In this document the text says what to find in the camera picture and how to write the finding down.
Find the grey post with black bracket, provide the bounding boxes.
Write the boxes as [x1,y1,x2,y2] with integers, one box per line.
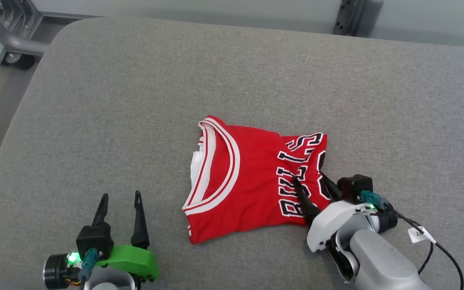
[332,0,384,38]

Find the black left cable teal plug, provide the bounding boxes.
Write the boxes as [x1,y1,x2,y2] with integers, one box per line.
[77,248,99,290]

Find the grey metal cart frame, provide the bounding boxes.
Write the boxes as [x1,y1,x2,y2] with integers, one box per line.
[0,0,52,57]

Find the black cable teal plug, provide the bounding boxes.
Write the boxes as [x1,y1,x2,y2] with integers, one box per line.
[77,248,99,290]
[360,190,464,290]

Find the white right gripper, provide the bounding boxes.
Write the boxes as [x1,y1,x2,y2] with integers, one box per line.
[291,171,380,254]

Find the black right cable teal plug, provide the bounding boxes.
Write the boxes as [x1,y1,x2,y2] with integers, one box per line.
[360,190,464,290]

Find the white paper cable tag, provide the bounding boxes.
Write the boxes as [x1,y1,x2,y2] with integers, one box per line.
[408,226,437,244]

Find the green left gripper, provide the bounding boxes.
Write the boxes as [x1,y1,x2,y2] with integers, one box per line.
[91,191,160,282]

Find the red Bulls jersey white sleeves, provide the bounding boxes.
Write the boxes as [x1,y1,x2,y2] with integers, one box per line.
[181,115,329,245]

